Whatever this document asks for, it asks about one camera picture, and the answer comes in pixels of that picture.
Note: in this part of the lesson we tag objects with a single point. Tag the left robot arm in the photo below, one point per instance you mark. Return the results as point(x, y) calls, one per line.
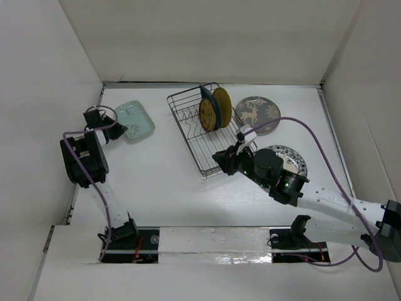
point(87, 166)

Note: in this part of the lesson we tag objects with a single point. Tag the yellow brown patterned plate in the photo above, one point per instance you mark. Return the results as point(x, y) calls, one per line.
point(207, 115)

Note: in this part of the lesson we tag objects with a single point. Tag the yellow woven round plate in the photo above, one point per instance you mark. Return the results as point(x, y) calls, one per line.
point(225, 105)

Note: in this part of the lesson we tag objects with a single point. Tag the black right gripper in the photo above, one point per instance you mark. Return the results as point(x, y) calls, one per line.
point(227, 160)

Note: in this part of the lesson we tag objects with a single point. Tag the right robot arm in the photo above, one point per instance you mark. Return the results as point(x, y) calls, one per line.
point(373, 226)

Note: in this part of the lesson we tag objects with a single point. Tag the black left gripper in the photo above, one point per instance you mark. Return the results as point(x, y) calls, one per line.
point(119, 130)

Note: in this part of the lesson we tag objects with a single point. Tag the grey wire dish rack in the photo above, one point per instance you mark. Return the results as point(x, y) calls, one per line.
point(202, 145)

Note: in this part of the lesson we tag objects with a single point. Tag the metal table edge rail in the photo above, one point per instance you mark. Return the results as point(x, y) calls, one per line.
point(75, 189)

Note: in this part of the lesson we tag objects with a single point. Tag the grey reindeer plate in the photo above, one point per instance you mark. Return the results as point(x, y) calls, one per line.
point(256, 110)

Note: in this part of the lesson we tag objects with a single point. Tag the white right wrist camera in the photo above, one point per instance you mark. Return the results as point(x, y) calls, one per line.
point(245, 136)

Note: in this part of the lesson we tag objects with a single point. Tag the light green rectangular plate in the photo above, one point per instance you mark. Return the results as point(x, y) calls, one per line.
point(135, 118)

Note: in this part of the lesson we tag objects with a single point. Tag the blue floral white plate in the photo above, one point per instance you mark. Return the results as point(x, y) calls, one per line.
point(293, 161)

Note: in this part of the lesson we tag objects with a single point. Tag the dark blue plate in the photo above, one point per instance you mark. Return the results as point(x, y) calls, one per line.
point(205, 93)

